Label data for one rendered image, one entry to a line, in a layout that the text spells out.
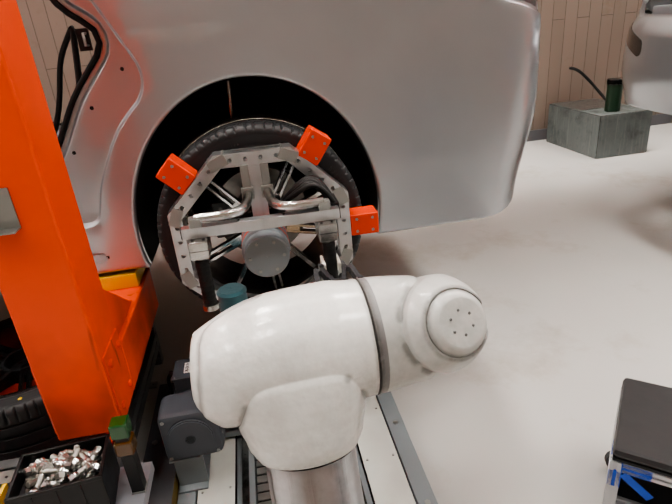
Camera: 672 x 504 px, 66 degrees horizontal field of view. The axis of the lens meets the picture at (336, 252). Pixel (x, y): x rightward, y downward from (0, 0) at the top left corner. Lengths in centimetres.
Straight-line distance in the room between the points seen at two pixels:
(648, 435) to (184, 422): 131
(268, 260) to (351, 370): 98
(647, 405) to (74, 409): 158
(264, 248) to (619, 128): 471
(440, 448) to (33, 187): 154
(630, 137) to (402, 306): 542
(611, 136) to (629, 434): 432
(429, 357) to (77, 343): 101
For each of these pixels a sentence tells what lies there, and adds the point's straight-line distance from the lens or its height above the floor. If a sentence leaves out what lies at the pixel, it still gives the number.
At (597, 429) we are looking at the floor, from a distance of 223.
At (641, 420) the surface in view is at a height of 34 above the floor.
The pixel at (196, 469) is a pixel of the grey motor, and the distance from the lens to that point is 190.
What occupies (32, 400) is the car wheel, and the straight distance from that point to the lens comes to 182.
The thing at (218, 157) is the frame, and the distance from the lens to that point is 154.
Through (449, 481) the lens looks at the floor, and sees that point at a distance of 195.
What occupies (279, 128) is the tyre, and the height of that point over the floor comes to 116.
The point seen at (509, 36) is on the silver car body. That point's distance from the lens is 186.
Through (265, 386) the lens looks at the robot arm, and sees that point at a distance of 53.
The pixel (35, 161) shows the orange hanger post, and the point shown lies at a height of 123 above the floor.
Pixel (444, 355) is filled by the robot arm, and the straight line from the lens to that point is 53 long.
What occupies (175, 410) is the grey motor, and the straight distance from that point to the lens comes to 172.
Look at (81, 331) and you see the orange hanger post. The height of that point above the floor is 83.
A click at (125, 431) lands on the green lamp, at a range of 132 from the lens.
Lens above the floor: 144
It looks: 24 degrees down
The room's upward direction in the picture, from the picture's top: 5 degrees counter-clockwise
